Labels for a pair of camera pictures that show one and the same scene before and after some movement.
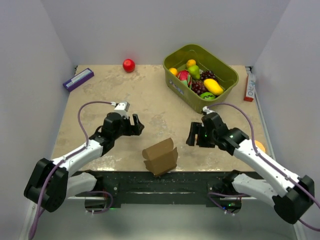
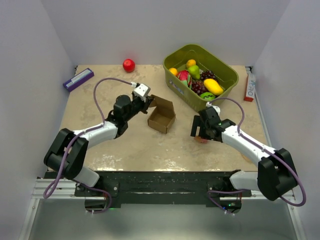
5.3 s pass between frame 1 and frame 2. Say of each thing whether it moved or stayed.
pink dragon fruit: stayed
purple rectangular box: stayed
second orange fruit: stayed
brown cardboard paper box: moved
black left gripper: moved
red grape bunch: stayed
